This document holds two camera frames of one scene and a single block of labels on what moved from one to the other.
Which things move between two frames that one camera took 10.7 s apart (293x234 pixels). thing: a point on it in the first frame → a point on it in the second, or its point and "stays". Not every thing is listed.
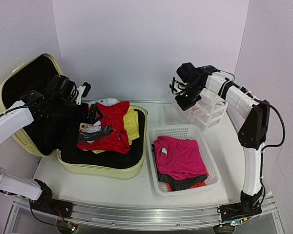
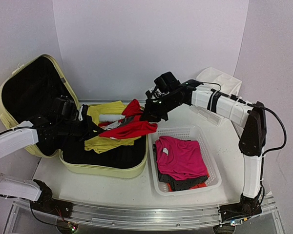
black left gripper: (82, 117) → (88, 126)
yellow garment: (131, 123) → (99, 144)
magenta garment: (177, 158) stays
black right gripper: (186, 102) → (154, 110)
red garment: (117, 141) → (137, 126)
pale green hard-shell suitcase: (38, 81) stays
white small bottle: (107, 101) → (110, 117)
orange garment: (200, 184) stays
